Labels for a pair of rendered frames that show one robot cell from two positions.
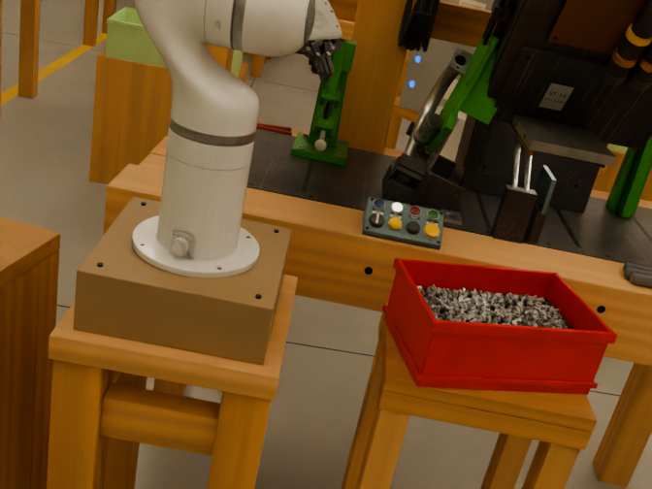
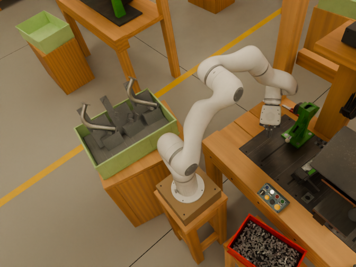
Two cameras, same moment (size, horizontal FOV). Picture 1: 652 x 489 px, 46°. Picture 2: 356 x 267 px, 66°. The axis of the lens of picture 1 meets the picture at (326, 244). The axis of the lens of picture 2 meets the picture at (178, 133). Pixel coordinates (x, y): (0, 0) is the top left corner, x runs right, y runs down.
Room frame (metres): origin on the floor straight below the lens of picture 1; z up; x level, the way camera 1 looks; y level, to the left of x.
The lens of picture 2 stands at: (0.76, -0.46, 2.37)
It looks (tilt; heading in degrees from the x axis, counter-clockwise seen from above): 52 degrees down; 65
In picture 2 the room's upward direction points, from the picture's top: 13 degrees counter-clockwise
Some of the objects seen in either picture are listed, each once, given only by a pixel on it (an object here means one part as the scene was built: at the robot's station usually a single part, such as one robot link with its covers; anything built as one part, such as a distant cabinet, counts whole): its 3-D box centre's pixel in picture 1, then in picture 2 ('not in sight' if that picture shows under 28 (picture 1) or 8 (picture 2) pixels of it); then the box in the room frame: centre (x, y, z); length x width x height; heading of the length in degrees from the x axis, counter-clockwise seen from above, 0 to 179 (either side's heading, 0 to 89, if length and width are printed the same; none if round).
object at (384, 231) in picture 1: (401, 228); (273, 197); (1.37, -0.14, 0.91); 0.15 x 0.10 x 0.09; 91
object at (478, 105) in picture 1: (481, 82); not in sight; (1.61, -0.25, 1.17); 0.13 x 0.12 x 0.20; 91
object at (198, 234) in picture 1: (204, 190); (185, 180); (1.04, 0.19, 1.04); 0.19 x 0.19 x 0.18
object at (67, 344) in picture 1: (187, 312); (189, 195); (1.04, 0.19, 0.83); 0.32 x 0.32 x 0.04; 2
